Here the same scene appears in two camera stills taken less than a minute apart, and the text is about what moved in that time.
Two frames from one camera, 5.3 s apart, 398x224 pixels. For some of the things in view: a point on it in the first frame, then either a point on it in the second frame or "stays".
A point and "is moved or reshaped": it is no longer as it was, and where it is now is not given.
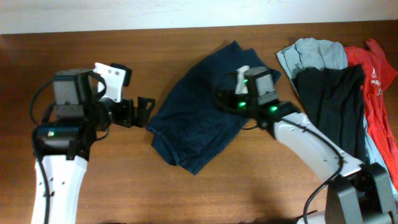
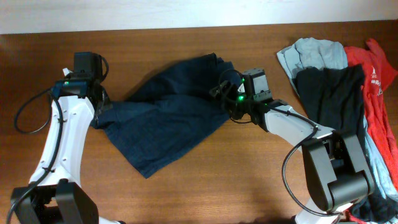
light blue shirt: [318, 53] stays
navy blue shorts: [186, 125] is moved or reshaped
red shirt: [379, 74] stays
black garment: [333, 100] stays
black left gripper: [127, 119] → [106, 106]
